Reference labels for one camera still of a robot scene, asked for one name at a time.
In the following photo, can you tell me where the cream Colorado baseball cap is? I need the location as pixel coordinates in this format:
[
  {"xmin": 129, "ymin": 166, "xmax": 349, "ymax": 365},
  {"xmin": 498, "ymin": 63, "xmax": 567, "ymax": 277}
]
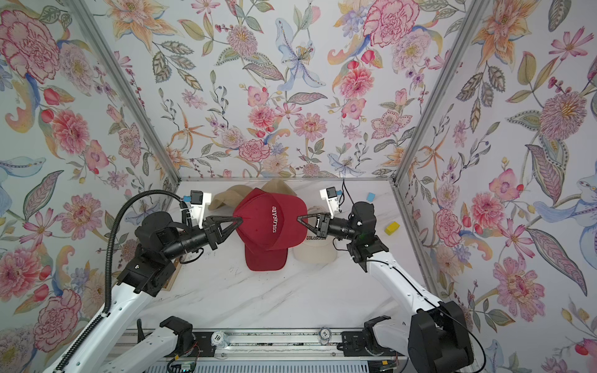
[{"xmin": 292, "ymin": 232, "xmax": 337, "ymax": 264}]

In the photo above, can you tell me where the maroon Colorado cap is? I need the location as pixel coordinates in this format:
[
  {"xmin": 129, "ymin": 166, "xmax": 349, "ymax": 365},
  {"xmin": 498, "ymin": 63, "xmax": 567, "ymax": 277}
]
[{"xmin": 245, "ymin": 246, "xmax": 288, "ymax": 272}]

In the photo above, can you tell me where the tan Colorado baseball cap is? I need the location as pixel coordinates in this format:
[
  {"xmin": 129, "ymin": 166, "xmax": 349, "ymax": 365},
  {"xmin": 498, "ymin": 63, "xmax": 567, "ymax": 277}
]
[{"xmin": 261, "ymin": 179, "xmax": 297, "ymax": 197}]

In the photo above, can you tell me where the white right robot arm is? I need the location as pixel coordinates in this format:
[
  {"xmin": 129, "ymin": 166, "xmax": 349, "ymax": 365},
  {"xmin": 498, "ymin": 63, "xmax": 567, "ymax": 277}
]
[{"xmin": 297, "ymin": 201, "xmax": 474, "ymax": 372}]

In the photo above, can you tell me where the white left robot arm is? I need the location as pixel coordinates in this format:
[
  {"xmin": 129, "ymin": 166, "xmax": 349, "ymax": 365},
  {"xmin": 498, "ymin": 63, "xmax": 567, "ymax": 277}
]
[{"xmin": 46, "ymin": 212, "xmax": 243, "ymax": 372}]

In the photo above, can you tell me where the yellow foam block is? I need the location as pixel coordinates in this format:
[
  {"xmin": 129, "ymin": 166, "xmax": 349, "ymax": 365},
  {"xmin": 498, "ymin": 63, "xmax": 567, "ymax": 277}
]
[{"xmin": 384, "ymin": 222, "xmax": 400, "ymax": 236}]

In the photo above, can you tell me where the wooden chessboard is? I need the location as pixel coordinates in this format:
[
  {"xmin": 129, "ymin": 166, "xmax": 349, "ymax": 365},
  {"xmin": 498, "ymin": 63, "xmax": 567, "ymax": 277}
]
[{"xmin": 163, "ymin": 259, "xmax": 182, "ymax": 291}]

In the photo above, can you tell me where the green circuit board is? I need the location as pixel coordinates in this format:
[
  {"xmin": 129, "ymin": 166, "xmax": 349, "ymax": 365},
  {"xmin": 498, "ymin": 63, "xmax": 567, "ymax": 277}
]
[{"xmin": 166, "ymin": 361, "xmax": 196, "ymax": 373}]

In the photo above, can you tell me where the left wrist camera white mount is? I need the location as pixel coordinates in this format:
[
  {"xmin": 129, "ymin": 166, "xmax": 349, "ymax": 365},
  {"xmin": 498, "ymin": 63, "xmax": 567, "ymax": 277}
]
[{"xmin": 181, "ymin": 191, "xmax": 212, "ymax": 228}]

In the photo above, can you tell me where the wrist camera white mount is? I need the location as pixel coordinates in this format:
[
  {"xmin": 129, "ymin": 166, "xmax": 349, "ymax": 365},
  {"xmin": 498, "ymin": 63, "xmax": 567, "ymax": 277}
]
[
  {"xmin": 320, "ymin": 186, "xmax": 341, "ymax": 218},
  {"xmin": 181, "ymin": 191, "xmax": 212, "ymax": 228}
]

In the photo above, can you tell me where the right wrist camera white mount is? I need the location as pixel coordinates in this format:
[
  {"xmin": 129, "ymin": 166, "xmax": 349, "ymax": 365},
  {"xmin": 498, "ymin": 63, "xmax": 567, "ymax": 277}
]
[{"xmin": 320, "ymin": 186, "xmax": 341, "ymax": 218}]

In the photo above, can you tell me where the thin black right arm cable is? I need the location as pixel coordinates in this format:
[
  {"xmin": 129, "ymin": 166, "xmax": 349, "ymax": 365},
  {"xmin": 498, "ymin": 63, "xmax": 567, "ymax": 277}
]
[{"xmin": 332, "ymin": 179, "xmax": 487, "ymax": 373}]

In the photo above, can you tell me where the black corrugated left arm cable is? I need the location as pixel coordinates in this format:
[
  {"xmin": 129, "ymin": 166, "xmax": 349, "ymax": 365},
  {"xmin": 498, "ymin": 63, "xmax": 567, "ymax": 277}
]
[{"xmin": 53, "ymin": 190, "xmax": 187, "ymax": 373}]

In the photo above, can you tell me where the aluminium corner frame post left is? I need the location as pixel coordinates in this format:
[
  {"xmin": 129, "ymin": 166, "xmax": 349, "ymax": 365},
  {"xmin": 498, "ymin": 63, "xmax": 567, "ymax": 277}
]
[{"xmin": 65, "ymin": 0, "xmax": 181, "ymax": 187}]

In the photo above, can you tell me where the aluminium corner frame post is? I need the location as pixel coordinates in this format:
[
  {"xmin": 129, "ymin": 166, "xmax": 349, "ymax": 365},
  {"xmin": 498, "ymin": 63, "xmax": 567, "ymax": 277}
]
[
  {"xmin": 65, "ymin": 0, "xmax": 181, "ymax": 187},
  {"xmin": 392, "ymin": 0, "xmax": 490, "ymax": 187}
]

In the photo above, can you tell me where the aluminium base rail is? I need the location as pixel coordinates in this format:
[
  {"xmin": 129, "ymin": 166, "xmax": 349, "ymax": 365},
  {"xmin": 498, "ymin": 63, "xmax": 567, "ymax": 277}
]
[{"xmin": 76, "ymin": 327, "xmax": 472, "ymax": 362}]

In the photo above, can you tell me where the aluminium corner frame post right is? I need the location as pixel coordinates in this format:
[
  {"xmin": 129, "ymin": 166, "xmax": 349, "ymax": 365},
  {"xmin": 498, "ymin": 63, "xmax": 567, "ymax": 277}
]
[{"xmin": 392, "ymin": 0, "xmax": 490, "ymax": 187}]

